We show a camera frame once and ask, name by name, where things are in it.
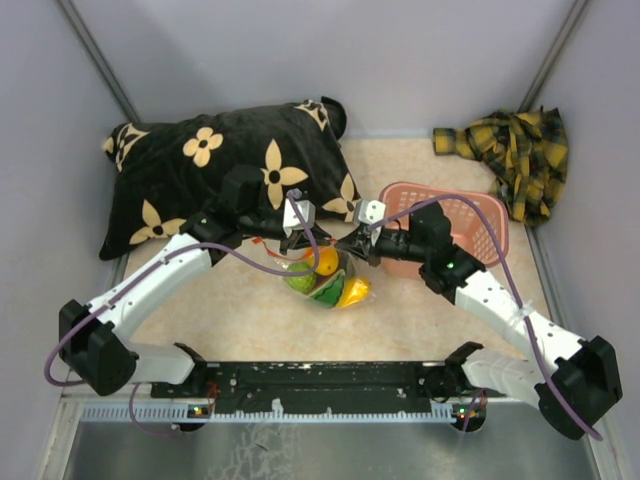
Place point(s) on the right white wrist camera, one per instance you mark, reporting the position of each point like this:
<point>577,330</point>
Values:
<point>370,213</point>

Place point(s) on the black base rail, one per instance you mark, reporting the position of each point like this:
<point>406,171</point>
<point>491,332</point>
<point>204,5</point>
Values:
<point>321,387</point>

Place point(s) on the pink plastic basket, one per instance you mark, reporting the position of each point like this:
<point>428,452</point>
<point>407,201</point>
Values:
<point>467,229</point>

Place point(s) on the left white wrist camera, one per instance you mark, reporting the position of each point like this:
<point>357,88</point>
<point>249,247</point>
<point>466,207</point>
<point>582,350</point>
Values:
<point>298,215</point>

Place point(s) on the green bumpy toy fruit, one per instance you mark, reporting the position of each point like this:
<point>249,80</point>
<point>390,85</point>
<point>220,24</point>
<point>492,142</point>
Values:
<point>303,284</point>

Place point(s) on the yellow toy mango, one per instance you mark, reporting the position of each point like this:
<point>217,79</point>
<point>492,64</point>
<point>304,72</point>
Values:
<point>356,290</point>

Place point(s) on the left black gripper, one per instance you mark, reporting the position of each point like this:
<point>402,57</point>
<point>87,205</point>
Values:
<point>298,240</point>

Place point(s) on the clear zip top bag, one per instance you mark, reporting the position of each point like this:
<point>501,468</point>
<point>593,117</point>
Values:
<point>347,263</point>

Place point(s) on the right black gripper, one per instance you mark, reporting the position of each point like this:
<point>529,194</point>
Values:
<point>357,242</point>

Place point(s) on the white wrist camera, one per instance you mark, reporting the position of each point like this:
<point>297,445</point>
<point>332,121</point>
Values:
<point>370,213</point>
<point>298,215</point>

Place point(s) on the watermelon slice toy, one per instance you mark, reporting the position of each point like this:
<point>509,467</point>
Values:
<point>329,293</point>

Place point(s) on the yellow plaid cloth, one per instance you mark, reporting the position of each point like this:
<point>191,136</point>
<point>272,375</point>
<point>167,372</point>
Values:
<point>527,152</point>

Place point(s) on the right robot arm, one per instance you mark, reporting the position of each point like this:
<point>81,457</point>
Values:
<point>572,381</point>

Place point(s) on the black floral pillow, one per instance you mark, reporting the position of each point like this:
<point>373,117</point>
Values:
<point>166,172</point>

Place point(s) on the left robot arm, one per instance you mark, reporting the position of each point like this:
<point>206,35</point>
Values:
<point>95,338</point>

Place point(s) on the orange toy fruit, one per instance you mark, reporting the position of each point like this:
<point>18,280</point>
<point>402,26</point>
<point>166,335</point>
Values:
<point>328,262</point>

